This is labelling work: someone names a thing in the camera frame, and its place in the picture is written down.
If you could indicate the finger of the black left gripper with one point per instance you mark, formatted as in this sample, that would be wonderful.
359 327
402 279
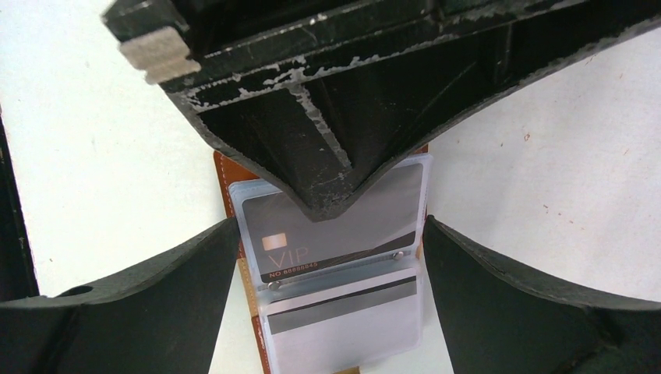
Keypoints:
321 98

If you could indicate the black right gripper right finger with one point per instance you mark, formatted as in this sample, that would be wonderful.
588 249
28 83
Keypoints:
499 315

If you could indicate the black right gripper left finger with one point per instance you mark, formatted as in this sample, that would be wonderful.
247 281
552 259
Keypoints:
161 315

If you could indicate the brown leather card holder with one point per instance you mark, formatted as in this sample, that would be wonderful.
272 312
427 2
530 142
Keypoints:
259 295

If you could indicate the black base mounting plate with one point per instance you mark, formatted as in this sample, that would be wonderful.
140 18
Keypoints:
18 275

